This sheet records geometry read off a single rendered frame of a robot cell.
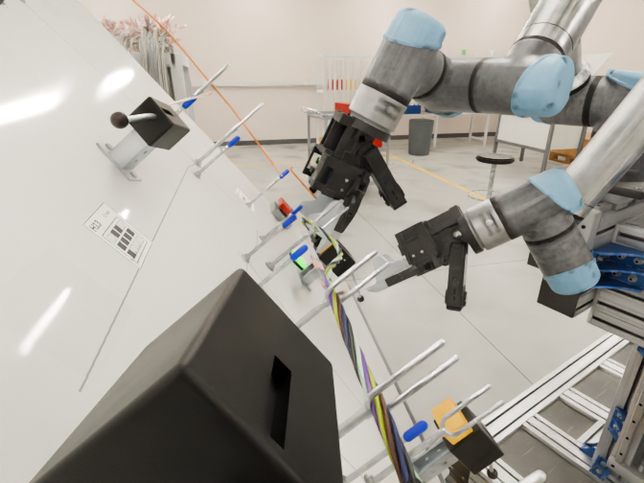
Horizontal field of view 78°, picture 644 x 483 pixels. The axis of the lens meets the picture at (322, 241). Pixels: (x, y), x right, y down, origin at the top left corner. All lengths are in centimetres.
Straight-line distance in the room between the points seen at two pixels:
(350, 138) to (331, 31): 852
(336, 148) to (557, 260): 37
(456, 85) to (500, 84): 6
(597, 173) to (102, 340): 74
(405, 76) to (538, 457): 137
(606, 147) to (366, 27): 865
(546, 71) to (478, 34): 987
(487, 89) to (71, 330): 54
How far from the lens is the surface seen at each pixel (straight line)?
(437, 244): 70
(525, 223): 67
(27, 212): 30
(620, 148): 81
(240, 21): 883
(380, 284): 71
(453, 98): 65
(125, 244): 33
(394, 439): 23
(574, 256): 71
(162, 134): 41
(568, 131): 680
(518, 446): 168
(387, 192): 63
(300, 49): 893
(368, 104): 58
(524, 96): 60
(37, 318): 24
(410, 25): 60
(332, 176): 58
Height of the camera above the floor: 138
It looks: 23 degrees down
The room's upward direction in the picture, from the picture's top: straight up
